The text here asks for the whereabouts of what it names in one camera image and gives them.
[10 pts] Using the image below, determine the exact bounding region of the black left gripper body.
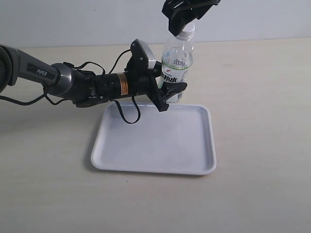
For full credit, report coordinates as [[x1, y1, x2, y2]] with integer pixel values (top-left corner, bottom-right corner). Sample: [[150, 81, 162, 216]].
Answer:
[[125, 39, 169, 112]]

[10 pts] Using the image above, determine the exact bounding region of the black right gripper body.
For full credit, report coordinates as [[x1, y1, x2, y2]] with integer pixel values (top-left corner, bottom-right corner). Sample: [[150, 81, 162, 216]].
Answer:
[[162, 0, 221, 19]]

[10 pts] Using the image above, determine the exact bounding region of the white bottle cap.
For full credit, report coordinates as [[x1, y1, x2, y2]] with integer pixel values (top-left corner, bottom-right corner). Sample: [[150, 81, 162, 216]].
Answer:
[[178, 22, 195, 39]]

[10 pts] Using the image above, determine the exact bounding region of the clear labelled plastic bottle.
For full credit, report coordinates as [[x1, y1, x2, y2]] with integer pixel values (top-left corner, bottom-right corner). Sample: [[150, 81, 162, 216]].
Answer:
[[158, 36, 194, 88]]

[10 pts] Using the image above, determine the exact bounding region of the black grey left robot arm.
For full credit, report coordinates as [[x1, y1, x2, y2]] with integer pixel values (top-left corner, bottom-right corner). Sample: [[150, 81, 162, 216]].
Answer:
[[0, 39, 187, 112]]

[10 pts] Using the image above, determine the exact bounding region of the white rectangular plastic tray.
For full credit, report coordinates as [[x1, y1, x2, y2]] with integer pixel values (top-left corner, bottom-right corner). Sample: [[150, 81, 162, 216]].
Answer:
[[90, 102, 217, 176]]

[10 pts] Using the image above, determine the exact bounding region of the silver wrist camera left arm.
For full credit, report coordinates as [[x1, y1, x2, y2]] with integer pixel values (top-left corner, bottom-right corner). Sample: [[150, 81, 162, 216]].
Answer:
[[138, 39, 162, 70]]

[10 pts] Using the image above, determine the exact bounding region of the black camera cable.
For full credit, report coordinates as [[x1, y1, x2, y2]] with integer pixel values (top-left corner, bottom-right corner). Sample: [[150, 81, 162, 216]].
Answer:
[[0, 48, 141, 124]]

